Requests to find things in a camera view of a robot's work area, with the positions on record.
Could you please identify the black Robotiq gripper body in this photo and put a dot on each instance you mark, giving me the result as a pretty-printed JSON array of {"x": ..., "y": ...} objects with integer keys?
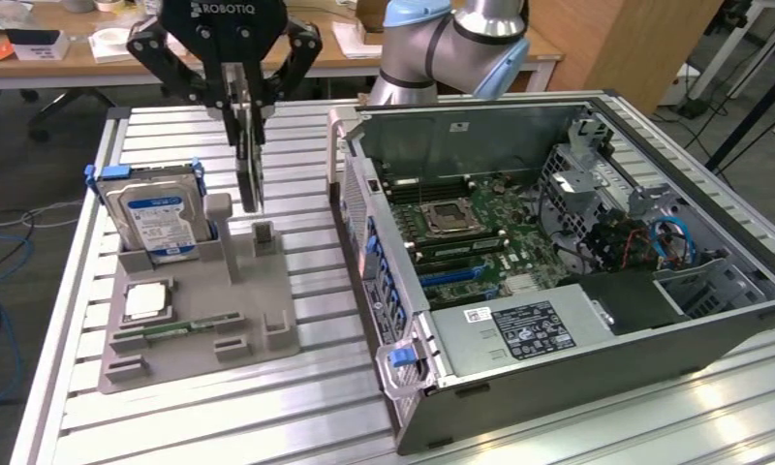
[{"x": 225, "y": 29}]

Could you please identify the green GPU card with bracket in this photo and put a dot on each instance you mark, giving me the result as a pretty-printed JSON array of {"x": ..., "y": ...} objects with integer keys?
[{"x": 251, "y": 179}]

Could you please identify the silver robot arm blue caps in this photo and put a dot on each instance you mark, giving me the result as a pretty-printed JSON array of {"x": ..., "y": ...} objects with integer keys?
[{"x": 414, "y": 58}]

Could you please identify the white tape roll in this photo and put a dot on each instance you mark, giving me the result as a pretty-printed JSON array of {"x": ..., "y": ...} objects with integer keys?
[{"x": 111, "y": 38}]

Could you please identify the white paper sheets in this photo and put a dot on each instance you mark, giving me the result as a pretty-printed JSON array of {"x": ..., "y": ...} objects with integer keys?
[{"x": 355, "y": 43}]

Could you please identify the wooden desk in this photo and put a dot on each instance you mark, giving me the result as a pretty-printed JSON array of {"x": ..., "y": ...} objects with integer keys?
[{"x": 70, "y": 68}]

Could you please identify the brown cardboard box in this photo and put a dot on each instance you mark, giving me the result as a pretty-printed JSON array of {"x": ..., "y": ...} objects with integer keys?
[{"x": 371, "y": 14}]

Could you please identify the black office chair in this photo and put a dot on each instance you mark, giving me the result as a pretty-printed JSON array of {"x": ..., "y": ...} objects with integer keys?
[{"x": 64, "y": 111}]

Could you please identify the white and black box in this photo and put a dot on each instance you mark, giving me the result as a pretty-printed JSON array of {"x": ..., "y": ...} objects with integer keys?
[{"x": 38, "y": 46}]

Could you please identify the hard disk in blue carrier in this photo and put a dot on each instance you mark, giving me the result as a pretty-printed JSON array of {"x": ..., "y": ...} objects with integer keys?
[{"x": 157, "y": 213}]

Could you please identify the black RAM slot bank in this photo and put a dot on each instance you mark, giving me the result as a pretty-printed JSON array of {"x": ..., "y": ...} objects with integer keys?
[
  {"x": 464, "y": 248},
  {"x": 426, "y": 190}
]

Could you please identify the metal CPU socket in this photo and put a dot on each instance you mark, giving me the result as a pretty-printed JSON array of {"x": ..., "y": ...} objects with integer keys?
[{"x": 448, "y": 219}]

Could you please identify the grey parts rack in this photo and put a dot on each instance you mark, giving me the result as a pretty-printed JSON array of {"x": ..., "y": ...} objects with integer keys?
[{"x": 257, "y": 300}]

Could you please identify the silver CPU chip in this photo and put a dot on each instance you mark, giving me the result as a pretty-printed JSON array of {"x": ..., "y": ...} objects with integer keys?
[{"x": 147, "y": 302}]

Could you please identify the blue expansion slot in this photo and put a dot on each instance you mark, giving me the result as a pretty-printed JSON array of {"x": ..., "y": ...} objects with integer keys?
[{"x": 451, "y": 277}]

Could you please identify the perforated metal disk bay cage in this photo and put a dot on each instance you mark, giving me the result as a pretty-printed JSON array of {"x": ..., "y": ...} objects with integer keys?
[{"x": 582, "y": 184}]

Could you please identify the green Dell motherboard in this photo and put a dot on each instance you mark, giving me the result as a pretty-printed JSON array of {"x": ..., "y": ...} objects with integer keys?
[{"x": 484, "y": 266}]

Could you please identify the green RAM stick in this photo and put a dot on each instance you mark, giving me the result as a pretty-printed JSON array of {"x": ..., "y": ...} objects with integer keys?
[{"x": 180, "y": 325}]

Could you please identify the wooden cabinet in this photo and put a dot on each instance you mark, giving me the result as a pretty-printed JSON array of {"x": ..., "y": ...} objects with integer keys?
[{"x": 653, "y": 48}]

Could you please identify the silver chipset heatsink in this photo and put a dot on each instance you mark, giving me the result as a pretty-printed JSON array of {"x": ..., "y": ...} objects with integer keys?
[{"x": 519, "y": 286}]

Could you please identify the blue case latch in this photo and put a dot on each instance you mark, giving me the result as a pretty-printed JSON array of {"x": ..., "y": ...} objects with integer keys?
[{"x": 400, "y": 361}]

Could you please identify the grey power supply unit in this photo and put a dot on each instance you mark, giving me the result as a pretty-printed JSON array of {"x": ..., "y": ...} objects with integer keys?
[{"x": 523, "y": 334}]

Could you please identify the dark open PC case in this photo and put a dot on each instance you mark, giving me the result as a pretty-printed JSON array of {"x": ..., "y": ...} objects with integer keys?
[{"x": 555, "y": 382}]

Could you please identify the grey metal disk bay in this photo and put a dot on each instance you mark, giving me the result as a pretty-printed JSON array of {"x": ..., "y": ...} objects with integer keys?
[{"x": 710, "y": 290}]

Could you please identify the white desk frame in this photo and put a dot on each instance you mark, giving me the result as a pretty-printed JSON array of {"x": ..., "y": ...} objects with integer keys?
[{"x": 743, "y": 48}]

